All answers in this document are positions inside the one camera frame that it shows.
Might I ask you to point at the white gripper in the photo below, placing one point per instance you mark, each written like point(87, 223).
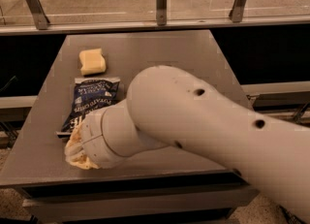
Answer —
point(92, 136)

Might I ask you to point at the blue kettle chip bag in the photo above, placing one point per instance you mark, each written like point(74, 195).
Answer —
point(90, 94)

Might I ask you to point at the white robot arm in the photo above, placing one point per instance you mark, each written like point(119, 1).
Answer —
point(166, 106)

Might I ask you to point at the yellow sponge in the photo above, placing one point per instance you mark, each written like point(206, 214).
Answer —
point(92, 62)

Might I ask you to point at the left metal glass bracket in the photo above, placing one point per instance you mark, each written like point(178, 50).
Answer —
point(40, 19)

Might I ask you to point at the metal glass bracket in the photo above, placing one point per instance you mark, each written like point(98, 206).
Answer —
point(237, 11)
point(40, 19)
point(161, 12)

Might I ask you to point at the middle metal glass bracket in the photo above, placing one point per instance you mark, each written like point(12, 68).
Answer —
point(161, 12)

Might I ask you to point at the right metal glass bracket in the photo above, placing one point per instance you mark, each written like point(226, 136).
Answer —
point(237, 11)

